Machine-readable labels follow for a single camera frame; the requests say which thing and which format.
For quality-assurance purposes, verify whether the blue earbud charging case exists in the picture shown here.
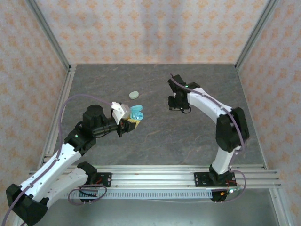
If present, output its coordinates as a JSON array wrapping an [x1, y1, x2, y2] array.
[[129, 105, 145, 121]]

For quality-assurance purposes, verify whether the grey metal lower panel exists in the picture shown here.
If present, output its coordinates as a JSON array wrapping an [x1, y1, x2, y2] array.
[[14, 188, 290, 226]]

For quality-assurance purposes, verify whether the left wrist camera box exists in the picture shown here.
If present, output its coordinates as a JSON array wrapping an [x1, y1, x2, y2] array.
[[111, 101, 130, 126]]

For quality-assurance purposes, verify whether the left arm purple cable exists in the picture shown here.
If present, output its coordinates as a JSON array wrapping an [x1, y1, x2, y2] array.
[[1, 94, 114, 226]]

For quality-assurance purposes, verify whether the aluminium side rail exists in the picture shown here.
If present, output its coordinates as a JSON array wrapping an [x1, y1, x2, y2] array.
[[37, 65, 77, 170]]

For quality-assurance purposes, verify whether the wide aluminium base rail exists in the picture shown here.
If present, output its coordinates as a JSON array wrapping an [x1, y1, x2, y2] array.
[[29, 164, 282, 189]]

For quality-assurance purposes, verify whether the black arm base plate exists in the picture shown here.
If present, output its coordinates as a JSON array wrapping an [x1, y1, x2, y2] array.
[[193, 171, 237, 188], [89, 172, 112, 188]]

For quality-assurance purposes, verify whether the slotted grey cable duct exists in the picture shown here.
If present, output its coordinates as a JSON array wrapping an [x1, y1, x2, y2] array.
[[63, 189, 214, 200]]

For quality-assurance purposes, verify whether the black mounting bracket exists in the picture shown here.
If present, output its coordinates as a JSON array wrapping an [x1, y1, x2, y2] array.
[[79, 189, 99, 205], [210, 189, 227, 204]]

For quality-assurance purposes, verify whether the aluminium frame post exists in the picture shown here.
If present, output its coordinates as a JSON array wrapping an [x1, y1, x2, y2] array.
[[234, 0, 281, 71], [27, 0, 71, 71]]

